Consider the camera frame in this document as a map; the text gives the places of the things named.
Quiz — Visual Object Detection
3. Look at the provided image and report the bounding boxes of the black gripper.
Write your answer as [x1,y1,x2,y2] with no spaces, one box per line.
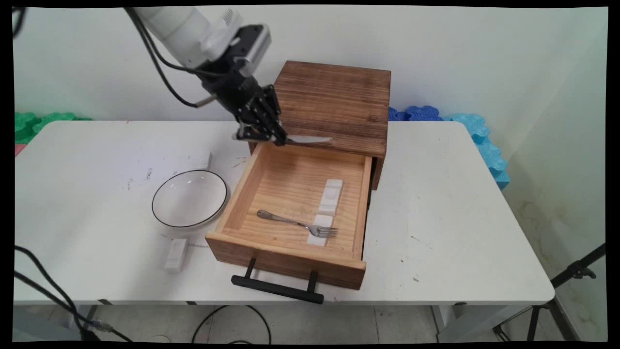
[201,62,287,147]

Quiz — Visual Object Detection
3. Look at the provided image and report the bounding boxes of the silver table knife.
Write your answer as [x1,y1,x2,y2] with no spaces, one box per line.
[232,134,334,145]

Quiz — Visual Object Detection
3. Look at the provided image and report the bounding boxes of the dark brown wooden cabinet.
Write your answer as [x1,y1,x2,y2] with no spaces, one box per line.
[246,61,392,190]

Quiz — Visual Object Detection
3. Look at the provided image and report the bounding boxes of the light wooden drawer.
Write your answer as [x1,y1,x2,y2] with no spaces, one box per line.
[205,141,373,290]

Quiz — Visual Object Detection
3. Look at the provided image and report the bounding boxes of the silver metal fork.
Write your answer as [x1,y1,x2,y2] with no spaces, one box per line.
[257,209,339,238]

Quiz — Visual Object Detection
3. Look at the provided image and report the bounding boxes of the white plate with black rim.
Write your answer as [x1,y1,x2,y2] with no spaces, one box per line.
[152,170,228,229]

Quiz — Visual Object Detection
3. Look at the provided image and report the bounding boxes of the dark blue foam mat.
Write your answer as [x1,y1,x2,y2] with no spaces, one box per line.
[388,106,444,122]

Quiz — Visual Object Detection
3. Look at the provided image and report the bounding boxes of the cyan foam mat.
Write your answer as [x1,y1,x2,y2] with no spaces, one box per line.
[443,113,511,190]

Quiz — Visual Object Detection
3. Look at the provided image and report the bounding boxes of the green foam mat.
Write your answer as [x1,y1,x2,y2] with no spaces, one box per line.
[15,112,93,145]

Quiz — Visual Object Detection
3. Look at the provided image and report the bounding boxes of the white table leg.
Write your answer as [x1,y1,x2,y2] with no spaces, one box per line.
[12,305,100,343]
[430,303,533,343]

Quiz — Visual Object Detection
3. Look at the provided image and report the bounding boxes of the black tripod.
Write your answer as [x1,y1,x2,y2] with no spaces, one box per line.
[493,242,606,342]

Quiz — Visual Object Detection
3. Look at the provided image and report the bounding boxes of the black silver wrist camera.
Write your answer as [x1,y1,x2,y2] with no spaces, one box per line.
[232,24,272,77]

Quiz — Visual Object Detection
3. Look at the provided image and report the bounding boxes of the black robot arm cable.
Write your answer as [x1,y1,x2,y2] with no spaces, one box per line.
[124,7,217,109]

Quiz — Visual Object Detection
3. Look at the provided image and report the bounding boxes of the black drawer handle bar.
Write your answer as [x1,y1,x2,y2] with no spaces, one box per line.
[231,258,325,305]

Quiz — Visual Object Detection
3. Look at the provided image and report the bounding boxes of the black floor cable loop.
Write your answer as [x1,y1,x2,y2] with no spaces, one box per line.
[191,304,272,345]

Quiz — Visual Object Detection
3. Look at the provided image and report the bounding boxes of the black cable with connector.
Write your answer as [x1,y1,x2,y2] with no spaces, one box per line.
[14,245,134,343]

